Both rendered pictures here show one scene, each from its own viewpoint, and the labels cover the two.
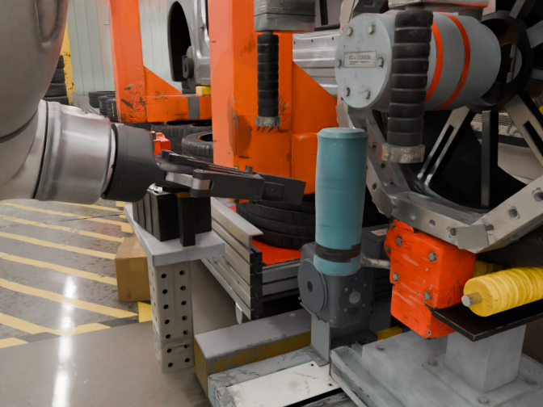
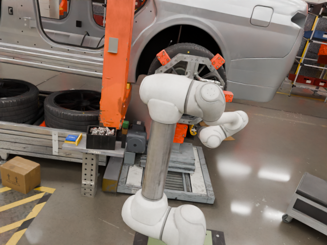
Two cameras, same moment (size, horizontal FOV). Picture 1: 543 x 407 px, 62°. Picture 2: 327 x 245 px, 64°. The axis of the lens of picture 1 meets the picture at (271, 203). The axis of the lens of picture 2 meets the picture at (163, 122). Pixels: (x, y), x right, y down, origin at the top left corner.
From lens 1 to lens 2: 1.72 m
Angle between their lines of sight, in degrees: 64
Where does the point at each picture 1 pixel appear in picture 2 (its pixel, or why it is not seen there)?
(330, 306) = (143, 148)
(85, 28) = not seen: outside the picture
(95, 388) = (84, 214)
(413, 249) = (179, 127)
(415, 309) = (179, 138)
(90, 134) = not seen: hidden behind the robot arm
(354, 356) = (144, 158)
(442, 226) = (187, 121)
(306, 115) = not seen: hidden behind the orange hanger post
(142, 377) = (90, 202)
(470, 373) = (175, 147)
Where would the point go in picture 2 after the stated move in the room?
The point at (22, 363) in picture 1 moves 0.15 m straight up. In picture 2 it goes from (44, 232) to (43, 214)
